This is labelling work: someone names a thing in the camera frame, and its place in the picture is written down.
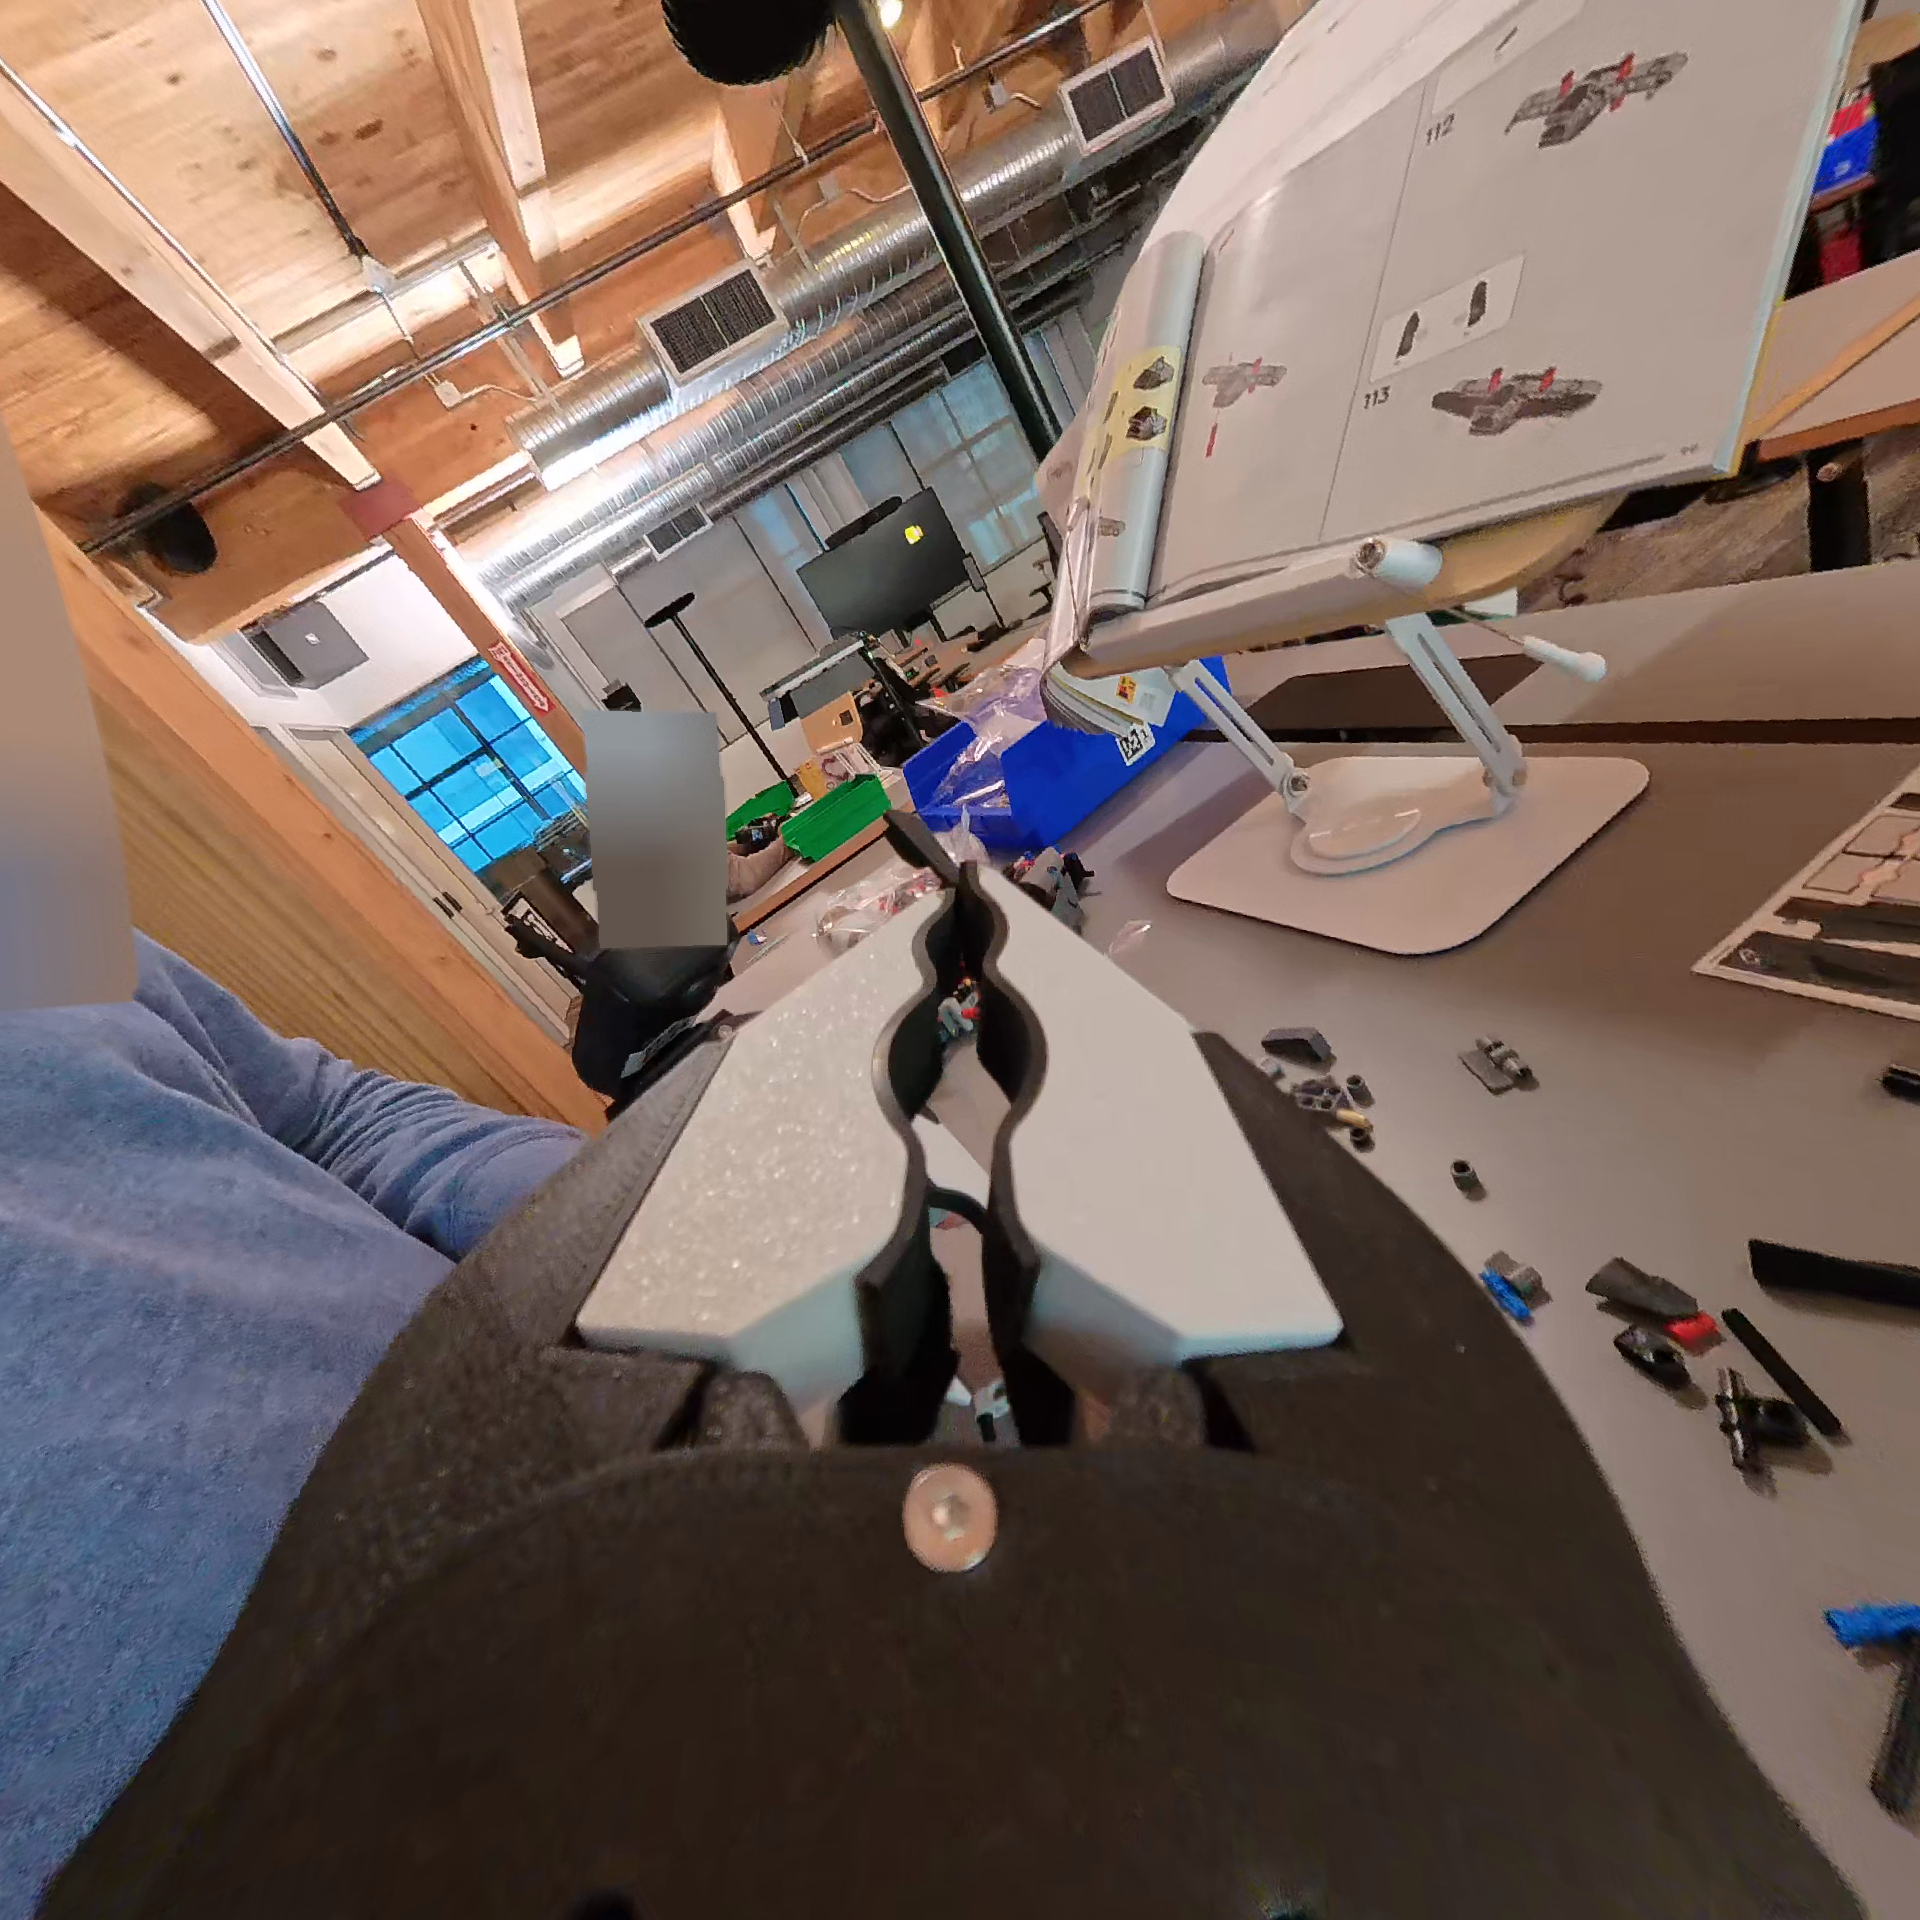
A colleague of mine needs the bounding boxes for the blue storage bin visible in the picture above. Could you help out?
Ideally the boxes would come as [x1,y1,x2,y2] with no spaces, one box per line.
[900,662,1240,858]

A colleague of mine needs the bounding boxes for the wooden ceiling beams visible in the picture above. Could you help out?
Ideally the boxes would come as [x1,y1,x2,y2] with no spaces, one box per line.
[0,0,1322,571]

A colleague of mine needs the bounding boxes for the pile of black lego pieces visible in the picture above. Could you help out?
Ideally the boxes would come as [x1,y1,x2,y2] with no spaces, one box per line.
[1584,1233,1920,1817]

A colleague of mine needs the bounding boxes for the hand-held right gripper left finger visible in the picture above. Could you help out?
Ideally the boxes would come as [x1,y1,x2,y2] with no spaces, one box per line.
[577,890,950,1443]

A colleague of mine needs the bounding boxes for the green storage bin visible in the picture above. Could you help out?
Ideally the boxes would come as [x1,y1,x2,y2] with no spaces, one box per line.
[720,776,897,866]

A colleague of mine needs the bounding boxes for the white device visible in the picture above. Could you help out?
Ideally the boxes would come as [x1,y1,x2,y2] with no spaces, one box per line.
[1035,585,1606,878]

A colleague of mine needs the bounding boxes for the window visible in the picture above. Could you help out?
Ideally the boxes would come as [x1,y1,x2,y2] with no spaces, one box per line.
[355,662,593,878]

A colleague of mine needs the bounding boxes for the lego instruction booklet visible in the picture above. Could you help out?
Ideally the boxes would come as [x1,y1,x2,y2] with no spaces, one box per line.
[1035,0,1867,667]

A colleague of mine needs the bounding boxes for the black floor lamp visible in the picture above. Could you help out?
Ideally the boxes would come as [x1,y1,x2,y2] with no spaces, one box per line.
[642,594,789,788]

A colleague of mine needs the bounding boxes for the black round pole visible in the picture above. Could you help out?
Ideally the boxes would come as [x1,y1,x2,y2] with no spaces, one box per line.
[834,0,1067,466]

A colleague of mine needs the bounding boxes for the lego sticker sheet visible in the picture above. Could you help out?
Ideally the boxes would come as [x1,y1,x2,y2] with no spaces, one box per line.
[1694,767,1920,1022]

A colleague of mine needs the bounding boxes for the person's blue clothing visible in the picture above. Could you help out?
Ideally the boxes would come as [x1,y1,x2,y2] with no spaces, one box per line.
[0,931,602,1920]

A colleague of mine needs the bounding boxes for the black monitor screen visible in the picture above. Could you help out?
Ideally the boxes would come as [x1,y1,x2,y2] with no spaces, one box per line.
[794,489,973,639]

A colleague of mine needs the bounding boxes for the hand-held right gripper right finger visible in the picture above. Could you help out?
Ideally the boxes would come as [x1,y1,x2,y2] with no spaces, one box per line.
[977,883,1345,1443]

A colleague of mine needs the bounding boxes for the black angled lego piece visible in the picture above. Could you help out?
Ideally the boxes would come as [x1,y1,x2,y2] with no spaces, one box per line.
[908,864,1009,1097]

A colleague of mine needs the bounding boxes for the silver ventilation duct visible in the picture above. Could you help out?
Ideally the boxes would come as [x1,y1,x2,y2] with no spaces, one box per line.
[481,0,1322,602]

